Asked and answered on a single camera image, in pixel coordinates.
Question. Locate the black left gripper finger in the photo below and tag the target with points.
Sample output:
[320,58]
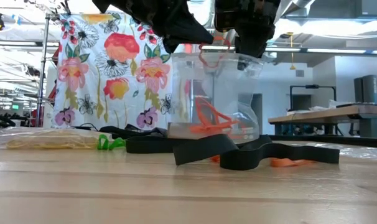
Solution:
[191,32]
[171,46]

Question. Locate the clear plastic zip bag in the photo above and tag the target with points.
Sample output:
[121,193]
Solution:
[36,133]
[182,93]

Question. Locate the green rubber band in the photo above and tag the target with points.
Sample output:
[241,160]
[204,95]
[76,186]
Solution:
[103,143]

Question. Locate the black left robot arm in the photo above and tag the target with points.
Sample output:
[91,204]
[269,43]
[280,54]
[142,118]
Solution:
[103,3]

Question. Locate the ceiling light strip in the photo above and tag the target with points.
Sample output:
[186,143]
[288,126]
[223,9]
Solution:
[331,50]

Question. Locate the white floral cloth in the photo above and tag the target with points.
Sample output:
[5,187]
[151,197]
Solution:
[92,62]

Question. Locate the small brown cardboard box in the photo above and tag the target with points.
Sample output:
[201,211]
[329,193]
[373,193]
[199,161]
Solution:
[179,130]

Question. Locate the gray workbench with wooden top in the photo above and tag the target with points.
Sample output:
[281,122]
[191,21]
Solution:
[316,115]

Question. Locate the gray upright panels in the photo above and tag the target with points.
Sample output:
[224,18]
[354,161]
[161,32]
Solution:
[367,88]

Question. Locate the stack of clear plastic bags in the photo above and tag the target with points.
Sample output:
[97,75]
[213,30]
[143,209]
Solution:
[356,149]

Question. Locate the black metal stand frame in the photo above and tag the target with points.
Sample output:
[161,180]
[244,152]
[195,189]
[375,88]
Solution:
[313,86]

